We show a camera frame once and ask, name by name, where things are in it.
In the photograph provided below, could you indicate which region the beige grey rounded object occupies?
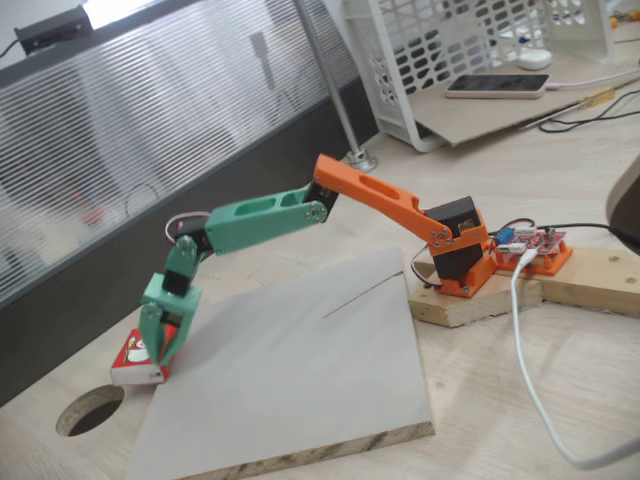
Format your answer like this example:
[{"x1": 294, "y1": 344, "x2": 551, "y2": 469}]
[{"x1": 604, "y1": 154, "x2": 640, "y2": 246}]

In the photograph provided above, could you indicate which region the black power cable with plug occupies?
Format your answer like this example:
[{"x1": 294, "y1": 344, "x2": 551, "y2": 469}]
[{"x1": 547, "y1": 221, "x2": 640, "y2": 247}]

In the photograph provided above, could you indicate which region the black depth camera sensor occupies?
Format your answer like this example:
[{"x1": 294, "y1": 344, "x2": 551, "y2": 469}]
[{"x1": 13, "y1": 5, "x2": 94, "y2": 55}]

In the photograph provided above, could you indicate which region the long light wooden plank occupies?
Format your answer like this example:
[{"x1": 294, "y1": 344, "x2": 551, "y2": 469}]
[{"x1": 539, "y1": 243, "x2": 640, "y2": 318}]

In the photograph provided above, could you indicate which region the red controller circuit board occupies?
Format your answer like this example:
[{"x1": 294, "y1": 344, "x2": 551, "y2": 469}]
[{"x1": 491, "y1": 223, "x2": 569, "y2": 259}]

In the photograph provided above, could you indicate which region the white perforated plastic crate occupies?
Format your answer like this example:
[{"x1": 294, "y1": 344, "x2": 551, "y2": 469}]
[{"x1": 342, "y1": 0, "x2": 617, "y2": 153}]

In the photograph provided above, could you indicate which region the orange circuit board mount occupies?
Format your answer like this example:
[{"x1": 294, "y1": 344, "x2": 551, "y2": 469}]
[{"x1": 492, "y1": 239, "x2": 574, "y2": 277}]

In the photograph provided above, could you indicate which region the frosted desk partition panel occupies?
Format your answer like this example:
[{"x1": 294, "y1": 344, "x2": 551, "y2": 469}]
[{"x1": 0, "y1": 0, "x2": 381, "y2": 314}]

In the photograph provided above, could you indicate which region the white earbud case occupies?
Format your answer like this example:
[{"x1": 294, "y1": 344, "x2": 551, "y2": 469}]
[{"x1": 516, "y1": 48, "x2": 553, "y2": 71}]

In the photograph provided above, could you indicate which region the thin black cable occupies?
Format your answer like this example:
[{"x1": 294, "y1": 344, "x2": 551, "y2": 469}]
[{"x1": 537, "y1": 89, "x2": 640, "y2": 134}]

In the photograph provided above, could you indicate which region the grey topped chipboard panel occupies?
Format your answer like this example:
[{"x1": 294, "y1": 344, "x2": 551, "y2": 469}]
[{"x1": 127, "y1": 248, "x2": 435, "y2": 480}]

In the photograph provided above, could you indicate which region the pink charging cable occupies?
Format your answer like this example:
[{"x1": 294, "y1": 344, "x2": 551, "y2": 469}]
[{"x1": 547, "y1": 67, "x2": 640, "y2": 93}]

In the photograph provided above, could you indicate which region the wooden base block with screws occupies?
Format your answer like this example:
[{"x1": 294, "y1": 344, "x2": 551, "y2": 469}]
[{"x1": 409, "y1": 249, "x2": 544, "y2": 329}]

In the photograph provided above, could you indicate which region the smartphone in pink case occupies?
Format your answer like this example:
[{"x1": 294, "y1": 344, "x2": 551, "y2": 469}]
[{"x1": 444, "y1": 73, "x2": 551, "y2": 100}]

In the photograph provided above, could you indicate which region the yellow handled screwdriver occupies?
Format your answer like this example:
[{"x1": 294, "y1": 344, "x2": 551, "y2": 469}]
[{"x1": 519, "y1": 87, "x2": 620, "y2": 131}]

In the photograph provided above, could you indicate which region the brown cardboard sheet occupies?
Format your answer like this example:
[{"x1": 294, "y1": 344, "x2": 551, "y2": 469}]
[{"x1": 407, "y1": 49, "x2": 617, "y2": 148}]

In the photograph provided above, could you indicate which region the red cartoon print box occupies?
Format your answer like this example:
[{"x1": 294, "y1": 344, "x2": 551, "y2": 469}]
[{"x1": 109, "y1": 327, "x2": 176, "y2": 387}]

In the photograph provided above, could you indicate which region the white USB cable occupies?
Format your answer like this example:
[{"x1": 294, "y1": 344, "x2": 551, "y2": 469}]
[{"x1": 509, "y1": 249, "x2": 640, "y2": 471}]

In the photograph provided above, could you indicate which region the silver metal partition post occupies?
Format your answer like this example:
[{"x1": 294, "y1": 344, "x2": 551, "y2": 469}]
[{"x1": 294, "y1": 0, "x2": 380, "y2": 170}]

